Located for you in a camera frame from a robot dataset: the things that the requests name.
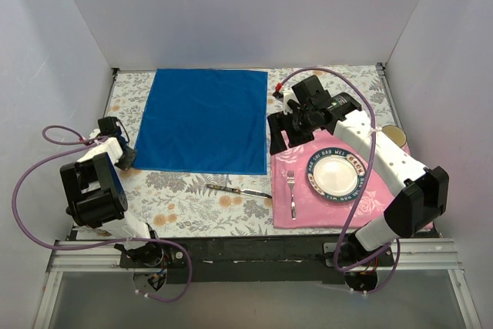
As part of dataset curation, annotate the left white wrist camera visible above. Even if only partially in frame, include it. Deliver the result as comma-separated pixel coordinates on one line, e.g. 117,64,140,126
77,136,123,165

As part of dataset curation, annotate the blue cloth napkin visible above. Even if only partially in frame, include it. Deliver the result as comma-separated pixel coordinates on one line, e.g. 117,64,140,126
134,69,268,175

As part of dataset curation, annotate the silver fork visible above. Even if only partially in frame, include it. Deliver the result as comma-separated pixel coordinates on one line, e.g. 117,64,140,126
287,170,297,220

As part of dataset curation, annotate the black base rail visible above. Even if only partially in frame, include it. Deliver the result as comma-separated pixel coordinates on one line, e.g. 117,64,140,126
119,228,396,284

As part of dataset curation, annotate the cream mug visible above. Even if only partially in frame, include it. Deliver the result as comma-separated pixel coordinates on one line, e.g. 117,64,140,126
382,125,407,148

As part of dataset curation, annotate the white plate green rim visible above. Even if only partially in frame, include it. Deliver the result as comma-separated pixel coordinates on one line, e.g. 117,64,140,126
306,147,367,203

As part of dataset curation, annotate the pink floral placemat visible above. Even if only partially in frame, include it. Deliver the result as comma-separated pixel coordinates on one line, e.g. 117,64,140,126
271,131,394,229

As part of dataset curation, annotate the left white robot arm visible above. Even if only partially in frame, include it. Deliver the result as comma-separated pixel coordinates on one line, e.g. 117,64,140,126
60,116,164,267

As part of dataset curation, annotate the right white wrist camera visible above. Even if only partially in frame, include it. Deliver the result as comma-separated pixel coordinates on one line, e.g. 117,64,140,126
272,83,299,114

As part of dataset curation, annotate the aluminium frame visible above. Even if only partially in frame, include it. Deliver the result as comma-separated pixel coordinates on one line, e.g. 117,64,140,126
35,231,481,328

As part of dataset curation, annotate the floral tablecloth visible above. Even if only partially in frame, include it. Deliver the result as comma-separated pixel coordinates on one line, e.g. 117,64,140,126
107,65,395,238

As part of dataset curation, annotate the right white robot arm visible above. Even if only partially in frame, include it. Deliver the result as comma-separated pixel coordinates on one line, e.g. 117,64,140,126
267,76,449,266

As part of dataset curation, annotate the patterned handle table knife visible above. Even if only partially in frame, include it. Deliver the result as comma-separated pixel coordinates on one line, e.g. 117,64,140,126
206,184,272,199

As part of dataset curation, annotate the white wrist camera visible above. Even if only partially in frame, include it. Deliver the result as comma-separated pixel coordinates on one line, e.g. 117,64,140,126
272,83,299,114
77,136,123,165

